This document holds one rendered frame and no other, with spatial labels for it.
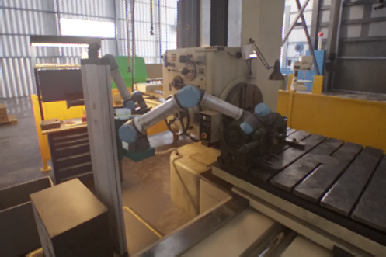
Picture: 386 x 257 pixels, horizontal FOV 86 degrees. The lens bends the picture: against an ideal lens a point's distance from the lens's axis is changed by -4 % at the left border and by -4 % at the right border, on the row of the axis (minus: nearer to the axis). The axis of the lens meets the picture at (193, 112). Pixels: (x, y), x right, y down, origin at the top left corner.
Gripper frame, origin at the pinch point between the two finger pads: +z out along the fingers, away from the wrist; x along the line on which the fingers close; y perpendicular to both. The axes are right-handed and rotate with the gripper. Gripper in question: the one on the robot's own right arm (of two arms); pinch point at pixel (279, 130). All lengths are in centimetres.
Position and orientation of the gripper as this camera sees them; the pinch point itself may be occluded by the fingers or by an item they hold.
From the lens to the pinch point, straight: 152.6
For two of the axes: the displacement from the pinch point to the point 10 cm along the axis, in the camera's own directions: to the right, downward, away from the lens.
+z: 6.1, 4.5, 6.5
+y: -6.6, -1.7, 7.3
